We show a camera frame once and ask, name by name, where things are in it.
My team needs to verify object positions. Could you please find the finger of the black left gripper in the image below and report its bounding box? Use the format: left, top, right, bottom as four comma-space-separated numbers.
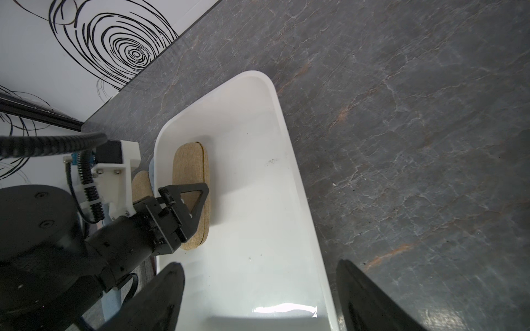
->
158, 183, 209, 242

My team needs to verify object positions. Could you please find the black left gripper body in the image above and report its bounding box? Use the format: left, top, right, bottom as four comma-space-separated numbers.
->
133, 195, 188, 255

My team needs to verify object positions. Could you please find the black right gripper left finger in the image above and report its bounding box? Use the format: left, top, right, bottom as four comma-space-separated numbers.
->
100, 262, 185, 330

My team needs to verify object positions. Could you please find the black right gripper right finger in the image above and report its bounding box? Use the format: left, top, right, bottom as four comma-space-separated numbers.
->
336, 259, 425, 330

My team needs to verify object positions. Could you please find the tan fabric glasses case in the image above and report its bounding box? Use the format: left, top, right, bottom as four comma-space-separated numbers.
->
172, 142, 211, 250

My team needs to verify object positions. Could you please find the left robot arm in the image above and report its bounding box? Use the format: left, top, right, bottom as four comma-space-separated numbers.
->
1, 183, 209, 330

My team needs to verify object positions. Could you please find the white plastic storage box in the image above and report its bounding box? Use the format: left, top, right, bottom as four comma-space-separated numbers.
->
153, 70, 339, 330

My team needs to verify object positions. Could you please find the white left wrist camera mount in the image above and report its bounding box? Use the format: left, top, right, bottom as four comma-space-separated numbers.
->
63, 140, 142, 220

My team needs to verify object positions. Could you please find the black corrugated left cable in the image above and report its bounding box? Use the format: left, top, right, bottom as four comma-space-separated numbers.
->
0, 132, 108, 224

